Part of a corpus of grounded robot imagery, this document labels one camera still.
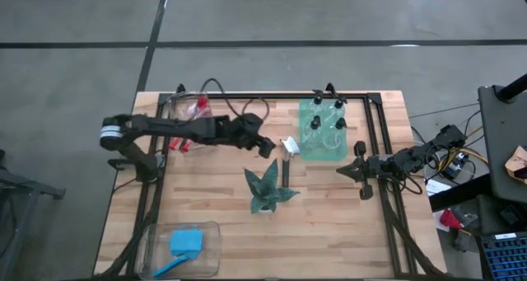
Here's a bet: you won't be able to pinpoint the white paper sheet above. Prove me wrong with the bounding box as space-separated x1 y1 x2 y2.
425 177 455 198

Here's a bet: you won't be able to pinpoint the brown cardboard box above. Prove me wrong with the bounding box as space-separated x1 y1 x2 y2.
505 145 527 180

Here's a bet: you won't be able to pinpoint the white brush black handle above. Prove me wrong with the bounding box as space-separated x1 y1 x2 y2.
279 135 301 188

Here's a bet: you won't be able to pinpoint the black cart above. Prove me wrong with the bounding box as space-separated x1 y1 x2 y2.
427 73 527 237

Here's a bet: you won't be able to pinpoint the black metal table frame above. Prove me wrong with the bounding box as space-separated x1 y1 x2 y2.
110 89 445 281

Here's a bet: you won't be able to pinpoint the grey metal stand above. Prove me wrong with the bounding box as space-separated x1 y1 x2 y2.
0 148 67 281

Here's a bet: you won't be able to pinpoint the green snake plant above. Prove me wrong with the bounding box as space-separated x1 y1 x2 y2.
243 157 301 214

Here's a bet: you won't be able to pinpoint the black power supply box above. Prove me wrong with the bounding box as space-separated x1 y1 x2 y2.
442 152 471 180

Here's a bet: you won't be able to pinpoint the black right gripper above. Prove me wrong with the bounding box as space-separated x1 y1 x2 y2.
336 140 390 201

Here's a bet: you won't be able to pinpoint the yellow cables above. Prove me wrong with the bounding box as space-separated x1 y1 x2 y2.
438 126 490 171

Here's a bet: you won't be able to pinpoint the tall clear plastic bin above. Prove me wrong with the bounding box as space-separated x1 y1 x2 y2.
164 90 212 147

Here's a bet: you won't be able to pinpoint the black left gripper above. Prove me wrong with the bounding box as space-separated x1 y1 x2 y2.
227 112 278 159

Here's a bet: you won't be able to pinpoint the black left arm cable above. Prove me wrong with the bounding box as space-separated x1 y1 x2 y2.
200 77 271 124

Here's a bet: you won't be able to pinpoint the clear glass pump bottle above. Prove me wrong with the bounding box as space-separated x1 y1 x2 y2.
304 115 330 144
324 82 350 121
304 89 330 119
324 116 349 148

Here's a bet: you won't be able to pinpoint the green translucent plastic bin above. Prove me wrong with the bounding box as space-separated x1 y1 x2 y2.
298 98 349 162

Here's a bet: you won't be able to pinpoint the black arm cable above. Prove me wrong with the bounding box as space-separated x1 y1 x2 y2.
393 148 438 196
200 77 271 124

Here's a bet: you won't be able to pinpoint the wide clear plastic bin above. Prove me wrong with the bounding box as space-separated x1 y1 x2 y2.
137 221 223 280

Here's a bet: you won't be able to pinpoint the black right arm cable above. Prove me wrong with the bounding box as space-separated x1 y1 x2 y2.
393 148 438 196

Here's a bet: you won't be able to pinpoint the red object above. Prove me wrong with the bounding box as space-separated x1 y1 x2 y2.
439 208 465 232

